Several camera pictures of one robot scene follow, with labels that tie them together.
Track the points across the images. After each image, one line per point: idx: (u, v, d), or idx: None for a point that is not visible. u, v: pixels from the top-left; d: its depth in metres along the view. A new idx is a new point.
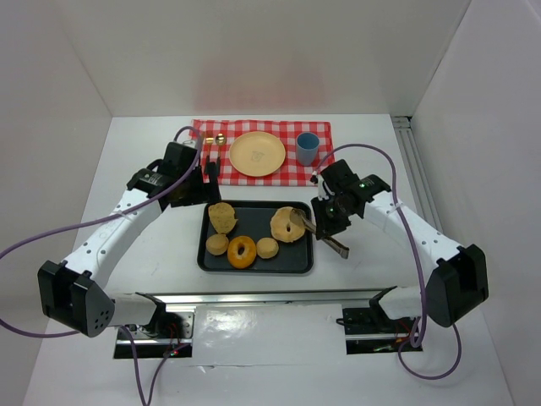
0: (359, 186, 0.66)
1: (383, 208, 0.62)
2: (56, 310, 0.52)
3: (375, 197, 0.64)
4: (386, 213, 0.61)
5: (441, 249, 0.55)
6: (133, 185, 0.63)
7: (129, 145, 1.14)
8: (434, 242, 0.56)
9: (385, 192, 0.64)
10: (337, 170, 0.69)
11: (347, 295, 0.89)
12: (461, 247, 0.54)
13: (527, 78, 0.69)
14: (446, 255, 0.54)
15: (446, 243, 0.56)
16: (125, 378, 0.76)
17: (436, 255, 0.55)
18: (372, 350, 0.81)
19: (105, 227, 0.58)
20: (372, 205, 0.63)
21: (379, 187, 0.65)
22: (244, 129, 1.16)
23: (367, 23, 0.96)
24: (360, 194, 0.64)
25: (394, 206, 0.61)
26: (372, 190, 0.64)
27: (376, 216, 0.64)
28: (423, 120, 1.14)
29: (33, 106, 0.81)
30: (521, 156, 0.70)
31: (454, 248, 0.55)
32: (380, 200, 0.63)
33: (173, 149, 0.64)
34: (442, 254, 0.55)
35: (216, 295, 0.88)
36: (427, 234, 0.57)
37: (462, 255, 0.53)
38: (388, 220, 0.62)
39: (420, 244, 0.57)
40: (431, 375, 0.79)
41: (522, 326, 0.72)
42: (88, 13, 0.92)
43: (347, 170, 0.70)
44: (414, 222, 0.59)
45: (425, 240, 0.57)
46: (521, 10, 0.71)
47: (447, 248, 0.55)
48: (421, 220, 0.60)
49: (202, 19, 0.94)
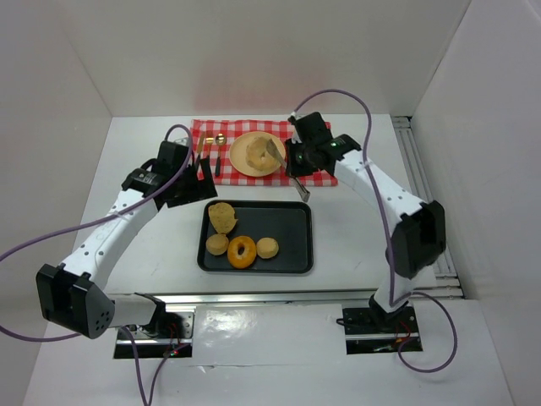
0: (330, 145, 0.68)
1: (353, 167, 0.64)
2: (57, 313, 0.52)
3: (346, 156, 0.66)
4: (355, 172, 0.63)
5: (405, 205, 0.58)
6: (128, 185, 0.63)
7: (130, 145, 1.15)
8: (398, 198, 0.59)
9: (355, 151, 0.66)
10: (310, 121, 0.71)
11: (347, 296, 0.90)
12: (423, 203, 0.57)
13: (527, 77, 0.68)
14: (409, 211, 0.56)
15: (410, 199, 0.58)
16: (126, 378, 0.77)
17: (400, 210, 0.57)
18: (373, 351, 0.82)
19: (102, 227, 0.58)
20: (342, 163, 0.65)
21: (349, 147, 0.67)
22: (244, 129, 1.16)
23: (367, 21, 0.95)
24: (331, 153, 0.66)
25: (363, 165, 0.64)
26: (342, 150, 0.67)
27: (346, 173, 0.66)
28: (423, 119, 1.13)
29: (34, 106, 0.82)
30: (522, 156, 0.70)
31: (417, 203, 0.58)
32: (350, 159, 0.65)
33: (166, 148, 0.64)
34: (406, 209, 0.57)
35: (215, 295, 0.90)
36: (393, 191, 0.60)
37: (424, 211, 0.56)
38: (357, 178, 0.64)
39: (386, 200, 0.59)
40: (430, 366, 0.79)
41: (522, 326, 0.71)
42: (87, 12, 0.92)
43: (320, 124, 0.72)
44: (380, 180, 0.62)
45: (390, 196, 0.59)
46: (521, 9, 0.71)
47: (412, 204, 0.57)
48: (388, 178, 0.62)
49: (201, 19, 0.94)
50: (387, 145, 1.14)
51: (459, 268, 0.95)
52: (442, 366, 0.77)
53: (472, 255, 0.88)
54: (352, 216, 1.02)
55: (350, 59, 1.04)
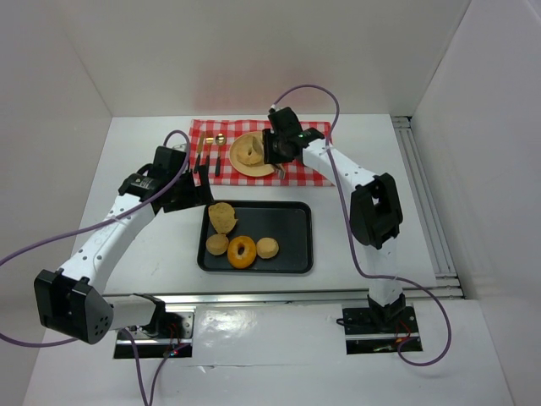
0: (298, 137, 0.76)
1: (315, 152, 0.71)
2: (55, 319, 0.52)
3: (310, 144, 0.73)
4: (319, 156, 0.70)
5: (360, 178, 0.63)
6: (125, 191, 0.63)
7: (129, 145, 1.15)
8: (354, 173, 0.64)
9: (319, 139, 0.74)
10: (282, 117, 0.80)
11: (347, 295, 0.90)
12: (377, 175, 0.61)
13: (527, 78, 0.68)
14: (363, 182, 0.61)
15: (365, 172, 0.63)
16: (126, 378, 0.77)
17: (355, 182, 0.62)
18: (372, 350, 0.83)
19: (100, 232, 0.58)
20: (308, 150, 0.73)
21: (314, 137, 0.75)
22: (244, 129, 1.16)
23: (367, 21, 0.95)
24: (297, 143, 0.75)
25: (325, 150, 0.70)
26: (308, 139, 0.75)
27: (313, 160, 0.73)
28: (423, 119, 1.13)
29: (33, 108, 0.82)
30: (522, 156, 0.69)
31: (371, 176, 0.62)
32: (314, 145, 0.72)
33: (162, 153, 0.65)
34: (361, 181, 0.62)
35: (215, 295, 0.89)
36: (350, 168, 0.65)
37: (377, 182, 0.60)
38: (320, 161, 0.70)
39: (344, 176, 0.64)
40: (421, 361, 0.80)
41: (522, 327, 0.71)
42: (86, 13, 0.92)
43: (291, 118, 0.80)
44: (341, 161, 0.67)
45: (348, 172, 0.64)
46: (521, 9, 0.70)
47: (367, 177, 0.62)
48: (347, 158, 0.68)
49: (200, 19, 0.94)
50: (387, 145, 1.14)
51: (459, 268, 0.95)
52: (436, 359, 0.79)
53: (472, 255, 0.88)
54: None
55: (350, 59, 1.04)
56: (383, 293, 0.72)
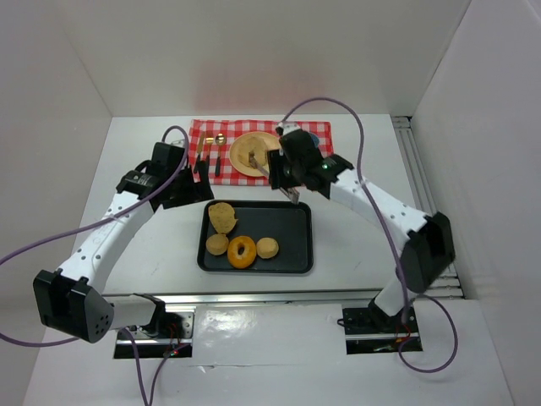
0: (323, 168, 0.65)
1: (349, 187, 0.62)
2: (54, 319, 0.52)
3: (339, 177, 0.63)
4: (352, 192, 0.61)
5: (409, 220, 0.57)
6: (123, 188, 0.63)
7: (129, 145, 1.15)
8: (401, 215, 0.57)
9: (348, 171, 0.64)
10: (300, 143, 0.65)
11: (347, 296, 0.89)
12: (428, 216, 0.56)
13: (527, 79, 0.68)
14: (415, 226, 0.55)
15: (413, 213, 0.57)
16: (126, 378, 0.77)
17: (407, 227, 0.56)
18: (372, 350, 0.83)
19: (98, 231, 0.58)
20: (337, 184, 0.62)
21: (341, 167, 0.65)
22: (244, 129, 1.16)
23: (367, 22, 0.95)
24: (325, 177, 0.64)
25: (359, 184, 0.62)
26: (336, 171, 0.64)
27: (342, 195, 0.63)
28: (423, 119, 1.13)
29: (33, 108, 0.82)
30: (522, 156, 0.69)
31: (422, 217, 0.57)
32: (346, 180, 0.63)
33: (161, 149, 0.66)
34: (411, 225, 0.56)
35: (215, 295, 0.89)
36: (395, 208, 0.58)
37: (431, 225, 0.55)
38: (355, 199, 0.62)
39: (390, 218, 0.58)
40: (427, 366, 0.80)
41: (522, 327, 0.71)
42: (86, 13, 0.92)
43: (310, 145, 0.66)
44: (379, 197, 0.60)
45: (394, 214, 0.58)
46: (521, 9, 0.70)
47: (416, 218, 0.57)
48: (387, 194, 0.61)
49: (200, 19, 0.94)
50: (387, 144, 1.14)
51: (459, 268, 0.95)
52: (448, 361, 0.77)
53: (472, 255, 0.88)
54: (352, 216, 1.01)
55: (350, 59, 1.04)
56: (393, 304, 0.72)
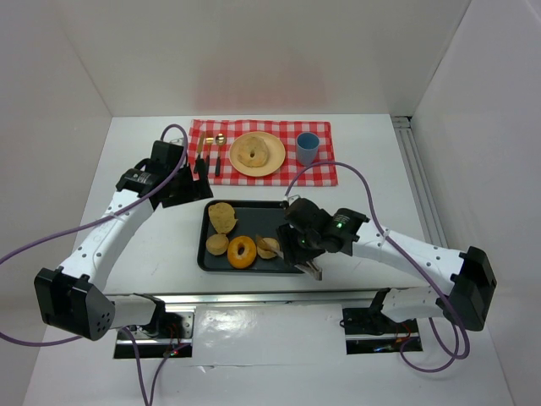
0: (336, 227, 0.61)
1: (374, 242, 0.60)
2: (56, 317, 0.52)
3: (358, 233, 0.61)
4: (379, 246, 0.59)
5: (447, 263, 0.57)
6: (122, 186, 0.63)
7: (129, 145, 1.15)
8: (437, 259, 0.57)
9: (364, 223, 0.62)
10: (305, 211, 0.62)
11: (347, 295, 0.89)
12: (463, 255, 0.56)
13: (527, 79, 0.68)
14: (456, 269, 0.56)
15: (447, 255, 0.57)
16: (126, 378, 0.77)
17: (448, 271, 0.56)
18: (372, 350, 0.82)
19: (99, 228, 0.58)
20: (360, 241, 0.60)
21: (355, 221, 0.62)
22: (244, 129, 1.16)
23: (367, 22, 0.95)
24: (343, 236, 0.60)
25: (382, 236, 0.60)
26: (351, 227, 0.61)
27: (368, 252, 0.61)
28: (423, 120, 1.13)
29: (34, 108, 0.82)
30: (521, 156, 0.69)
31: (457, 256, 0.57)
32: (366, 235, 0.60)
33: (161, 147, 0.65)
34: (451, 268, 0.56)
35: (215, 295, 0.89)
36: (428, 253, 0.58)
37: (468, 261, 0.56)
38: (382, 252, 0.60)
39: (426, 266, 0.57)
40: (430, 367, 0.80)
41: (522, 327, 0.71)
42: (87, 13, 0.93)
43: (313, 208, 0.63)
44: (407, 244, 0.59)
45: (429, 260, 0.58)
46: (521, 10, 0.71)
47: (452, 260, 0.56)
48: (412, 238, 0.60)
49: (201, 19, 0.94)
50: (388, 145, 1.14)
51: None
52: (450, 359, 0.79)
53: None
54: None
55: (350, 59, 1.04)
56: (402, 314, 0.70)
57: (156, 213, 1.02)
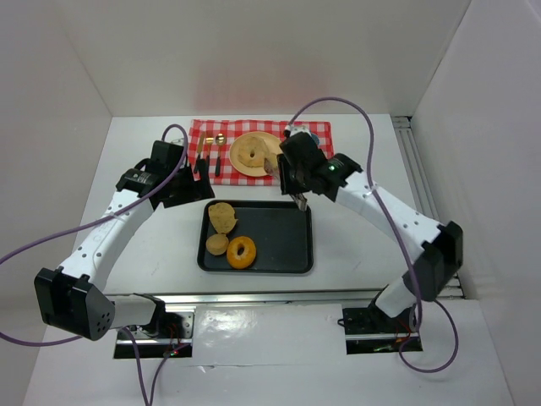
0: (329, 169, 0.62)
1: (359, 193, 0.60)
2: (56, 317, 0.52)
3: (349, 181, 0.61)
4: (363, 198, 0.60)
5: (423, 231, 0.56)
6: (122, 186, 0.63)
7: (129, 145, 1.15)
8: (414, 223, 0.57)
9: (357, 173, 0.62)
10: (303, 145, 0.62)
11: (348, 296, 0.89)
12: (442, 226, 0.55)
13: (527, 78, 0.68)
14: (429, 238, 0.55)
15: (427, 223, 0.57)
16: (126, 378, 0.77)
17: (420, 238, 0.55)
18: (372, 350, 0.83)
19: (99, 228, 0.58)
20: (347, 189, 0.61)
21: (348, 168, 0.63)
22: (244, 129, 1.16)
23: (367, 22, 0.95)
24: (333, 180, 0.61)
25: (369, 189, 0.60)
26: (343, 172, 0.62)
27: (352, 200, 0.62)
28: (423, 120, 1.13)
29: (34, 109, 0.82)
30: (521, 156, 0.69)
31: (434, 227, 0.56)
32: (355, 184, 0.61)
33: (161, 147, 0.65)
34: (425, 236, 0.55)
35: (215, 295, 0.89)
36: (407, 216, 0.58)
37: (444, 234, 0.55)
38: (365, 204, 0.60)
39: (402, 227, 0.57)
40: (426, 368, 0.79)
41: (522, 327, 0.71)
42: (87, 13, 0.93)
43: (311, 145, 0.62)
44: (390, 203, 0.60)
45: (407, 223, 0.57)
46: (521, 10, 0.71)
47: (430, 229, 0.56)
48: (399, 200, 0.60)
49: (200, 19, 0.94)
50: (388, 145, 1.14)
51: None
52: (450, 362, 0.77)
53: (472, 255, 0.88)
54: (352, 216, 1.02)
55: (350, 59, 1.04)
56: (392, 303, 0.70)
57: (156, 213, 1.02)
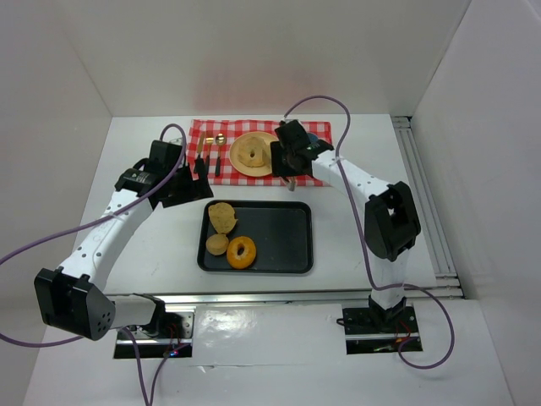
0: (308, 149, 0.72)
1: (326, 163, 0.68)
2: (57, 317, 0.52)
3: (319, 156, 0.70)
4: (328, 167, 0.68)
5: (372, 188, 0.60)
6: (122, 186, 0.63)
7: (129, 145, 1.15)
8: (367, 183, 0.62)
9: (329, 151, 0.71)
10: (290, 129, 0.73)
11: (348, 296, 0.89)
12: (390, 184, 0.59)
13: (527, 78, 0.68)
14: (377, 192, 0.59)
15: (378, 183, 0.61)
16: (125, 378, 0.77)
17: (368, 192, 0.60)
18: (372, 351, 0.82)
19: (98, 228, 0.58)
20: (318, 161, 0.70)
21: (324, 149, 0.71)
22: (244, 129, 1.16)
23: (366, 22, 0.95)
24: (307, 156, 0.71)
25: (335, 161, 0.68)
26: (317, 151, 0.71)
27: (322, 172, 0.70)
28: (423, 120, 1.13)
29: (34, 110, 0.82)
30: (521, 156, 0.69)
31: (385, 185, 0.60)
32: (324, 157, 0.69)
33: (159, 147, 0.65)
34: (374, 191, 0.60)
35: (215, 295, 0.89)
36: (362, 178, 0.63)
37: (391, 191, 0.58)
38: (331, 172, 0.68)
39: (356, 187, 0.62)
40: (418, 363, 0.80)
41: (522, 327, 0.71)
42: (86, 13, 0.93)
43: (298, 130, 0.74)
44: (351, 170, 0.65)
45: (360, 183, 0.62)
46: (521, 10, 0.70)
47: (380, 187, 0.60)
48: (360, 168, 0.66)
49: (200, 19, 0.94)
50: (387, 145, 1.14)
51: (459, 268, 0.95)
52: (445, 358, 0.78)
53: (472, 255, 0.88)
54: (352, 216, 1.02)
55: (350, 59, 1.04)
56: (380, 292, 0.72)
57: (156, 213, 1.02)
